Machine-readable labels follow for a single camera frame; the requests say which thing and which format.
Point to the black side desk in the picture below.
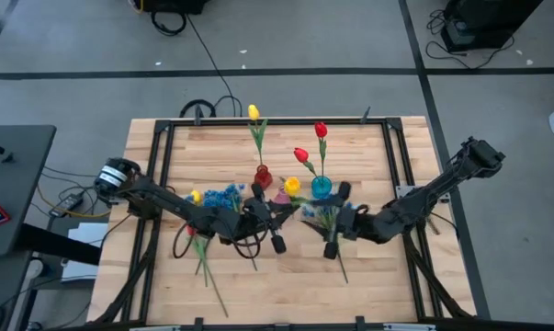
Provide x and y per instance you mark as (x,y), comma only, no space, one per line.
(14,184)

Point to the red glass vase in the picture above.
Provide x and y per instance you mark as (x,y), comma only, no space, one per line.
(263,178)

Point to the black equipment box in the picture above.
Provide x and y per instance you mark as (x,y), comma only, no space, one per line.
(173,4)

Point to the white paper sheets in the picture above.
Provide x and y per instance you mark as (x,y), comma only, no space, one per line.
(83,257)

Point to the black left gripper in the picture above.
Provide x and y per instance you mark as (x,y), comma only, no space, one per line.
(253,220)

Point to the black power adapter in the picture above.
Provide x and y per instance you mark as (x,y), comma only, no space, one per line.
(67,203)

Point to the teal glass vase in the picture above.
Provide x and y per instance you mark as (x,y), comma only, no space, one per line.
(321,188)

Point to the black aluminium table frame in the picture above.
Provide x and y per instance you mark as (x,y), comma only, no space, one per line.
(276,122)

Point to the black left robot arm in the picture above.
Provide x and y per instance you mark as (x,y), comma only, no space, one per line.
(166,201)

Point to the black computer tower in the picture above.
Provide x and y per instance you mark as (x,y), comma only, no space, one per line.
(488,20)

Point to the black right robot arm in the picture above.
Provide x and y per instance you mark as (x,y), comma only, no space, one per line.
(423,202)

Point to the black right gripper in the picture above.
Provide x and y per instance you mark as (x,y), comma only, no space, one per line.
(352,223)

